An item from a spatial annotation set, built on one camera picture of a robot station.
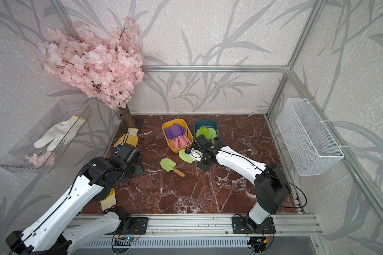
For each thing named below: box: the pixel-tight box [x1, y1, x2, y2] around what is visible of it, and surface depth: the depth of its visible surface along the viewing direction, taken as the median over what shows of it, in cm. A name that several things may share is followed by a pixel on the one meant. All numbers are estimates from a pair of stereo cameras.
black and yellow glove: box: [98, 188, 117, 214], surface depth 80 cm
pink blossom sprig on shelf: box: [24, 150, 57, 169], surface depth 60 cm
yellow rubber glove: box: [113, 127, 139, 148], surface depth 110 cm
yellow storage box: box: [161, 118, 194, 153], surface depth 110 cm
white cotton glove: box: [33, 115, 87, 152], surface depth 68 cm
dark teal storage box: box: [194, 119, 220, 141], surface depth 113 cm
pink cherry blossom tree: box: [36, 16, 145, 129], surface depth 75 cm
